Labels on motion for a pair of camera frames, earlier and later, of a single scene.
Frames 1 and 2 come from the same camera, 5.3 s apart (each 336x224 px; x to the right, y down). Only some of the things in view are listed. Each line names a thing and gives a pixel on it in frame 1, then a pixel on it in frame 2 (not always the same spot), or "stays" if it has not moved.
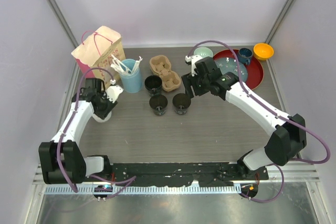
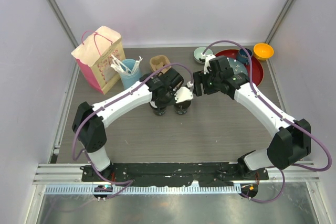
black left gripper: (111, 105) -> (172, 91)
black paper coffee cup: (181, 101) stays
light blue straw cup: (130, 83) stays
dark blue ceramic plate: (229, 64) stays
